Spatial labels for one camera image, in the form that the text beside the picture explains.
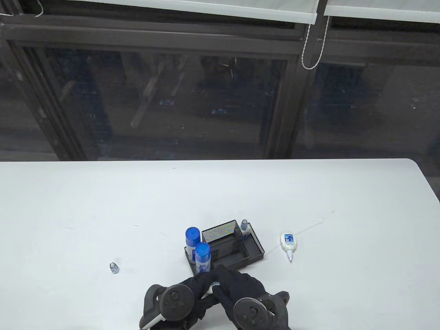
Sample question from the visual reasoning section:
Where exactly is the black white tracking controller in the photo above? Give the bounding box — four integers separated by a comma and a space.
233, 291, 290, 330
139, 284, 196, 329

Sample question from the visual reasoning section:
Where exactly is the white roller blind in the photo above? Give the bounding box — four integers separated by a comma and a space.
67, 0, 318, 25
324, 0, 440, 24

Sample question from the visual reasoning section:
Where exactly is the dark window frame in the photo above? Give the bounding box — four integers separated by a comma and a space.
0, 0, 440, 162

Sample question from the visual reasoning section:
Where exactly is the black mesh desk organizer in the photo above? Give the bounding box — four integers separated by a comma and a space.
184, 219, 265, 275

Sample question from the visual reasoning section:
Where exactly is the person's left hand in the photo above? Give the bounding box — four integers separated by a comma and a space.
162, 270, 221, 330

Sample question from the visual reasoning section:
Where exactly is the person's right hand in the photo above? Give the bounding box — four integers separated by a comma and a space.
210, 265, 291, 330

